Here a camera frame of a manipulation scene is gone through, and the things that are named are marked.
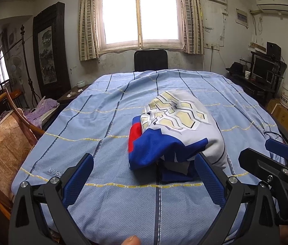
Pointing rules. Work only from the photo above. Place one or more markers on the white paper cup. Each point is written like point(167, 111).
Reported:
point(247, 74)

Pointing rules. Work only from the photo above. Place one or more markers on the blue hooded zip jacket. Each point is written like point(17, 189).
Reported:
point(169, 143)

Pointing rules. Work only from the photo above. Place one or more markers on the dark desk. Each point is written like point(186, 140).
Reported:
point(251, 86)

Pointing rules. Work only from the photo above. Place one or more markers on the black chair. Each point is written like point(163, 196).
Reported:
point(151, 60)

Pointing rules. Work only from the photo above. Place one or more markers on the beige checked curtain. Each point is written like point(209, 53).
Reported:
point(87, 25)
point(192, 17)

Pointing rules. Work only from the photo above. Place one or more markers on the wooden armchair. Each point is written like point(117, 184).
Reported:
point(3, 153)

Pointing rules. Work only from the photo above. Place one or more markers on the light blue striped bed sheet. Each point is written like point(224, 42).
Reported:
point(87, 122)

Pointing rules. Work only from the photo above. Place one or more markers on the person's right hand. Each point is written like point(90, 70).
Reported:
point(285, 236)

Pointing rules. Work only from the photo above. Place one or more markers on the dark wooden nightstand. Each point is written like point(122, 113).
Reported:
point(64, 100)

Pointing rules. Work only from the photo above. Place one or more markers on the cardboard box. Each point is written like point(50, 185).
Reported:
point(287, 120)

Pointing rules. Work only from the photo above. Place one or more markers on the dark framed landscape painting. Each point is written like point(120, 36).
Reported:
point(48, 56)

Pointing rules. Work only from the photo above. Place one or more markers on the black speaker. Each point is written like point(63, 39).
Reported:
point(273, 49)

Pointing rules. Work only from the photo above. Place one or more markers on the black hat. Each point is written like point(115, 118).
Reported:
point(234, 67)

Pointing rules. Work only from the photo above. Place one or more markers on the bright double window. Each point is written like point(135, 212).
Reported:
point(138, 12)

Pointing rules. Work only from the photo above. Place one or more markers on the wall socket strip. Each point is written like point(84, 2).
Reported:
point(212, 46)

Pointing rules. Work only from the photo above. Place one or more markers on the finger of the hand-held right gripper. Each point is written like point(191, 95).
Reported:
point(279, 148)
point(256, 163)

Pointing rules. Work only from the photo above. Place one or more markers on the side room window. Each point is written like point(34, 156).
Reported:
point(2, 69)

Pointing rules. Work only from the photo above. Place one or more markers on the black monitor rack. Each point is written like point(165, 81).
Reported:
point(281, 66)

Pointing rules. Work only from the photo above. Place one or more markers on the computer monitor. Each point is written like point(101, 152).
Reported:
point(262, 67)

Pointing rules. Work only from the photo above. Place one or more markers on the white electrical panel box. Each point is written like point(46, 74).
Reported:
point(242, 17)

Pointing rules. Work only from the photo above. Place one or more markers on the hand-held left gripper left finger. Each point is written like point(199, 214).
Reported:
point(78, 178)

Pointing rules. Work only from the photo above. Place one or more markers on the purple cloth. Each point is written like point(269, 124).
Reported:
point(46, 106)

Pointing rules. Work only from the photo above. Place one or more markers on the person's left hand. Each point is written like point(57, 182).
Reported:
point(131, 241)

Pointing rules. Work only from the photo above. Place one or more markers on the dark wooden coat stand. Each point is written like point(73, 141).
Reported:
point(26, 63)

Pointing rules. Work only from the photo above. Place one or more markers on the long flat wooden box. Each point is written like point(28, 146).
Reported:
point(257, 46)

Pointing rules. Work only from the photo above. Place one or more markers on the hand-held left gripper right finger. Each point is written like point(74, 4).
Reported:
point(210, 181)

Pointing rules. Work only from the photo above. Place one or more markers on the white standing fan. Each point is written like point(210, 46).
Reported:
point(16, 66)

